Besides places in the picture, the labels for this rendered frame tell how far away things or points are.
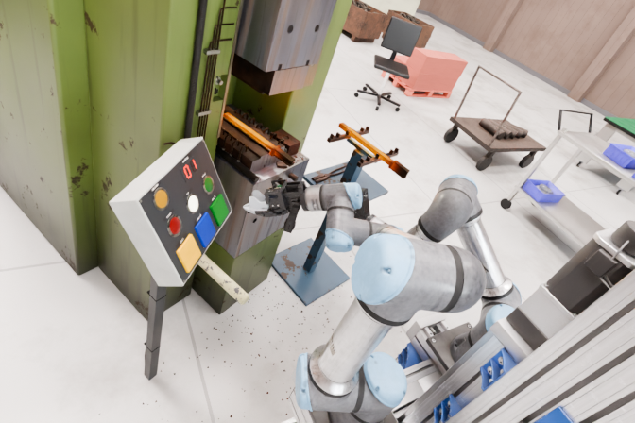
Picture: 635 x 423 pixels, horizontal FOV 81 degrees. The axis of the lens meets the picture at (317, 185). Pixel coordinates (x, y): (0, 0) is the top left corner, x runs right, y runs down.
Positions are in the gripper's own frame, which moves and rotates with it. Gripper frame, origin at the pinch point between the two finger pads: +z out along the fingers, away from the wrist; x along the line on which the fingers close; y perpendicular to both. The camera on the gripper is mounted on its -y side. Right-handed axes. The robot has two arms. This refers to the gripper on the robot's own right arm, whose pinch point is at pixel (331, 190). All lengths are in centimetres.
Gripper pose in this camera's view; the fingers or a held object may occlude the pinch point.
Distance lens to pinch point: 146.7
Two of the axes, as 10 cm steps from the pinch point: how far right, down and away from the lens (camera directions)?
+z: -7.6, -5.5, 3.4
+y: -3.0, 7.6, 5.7
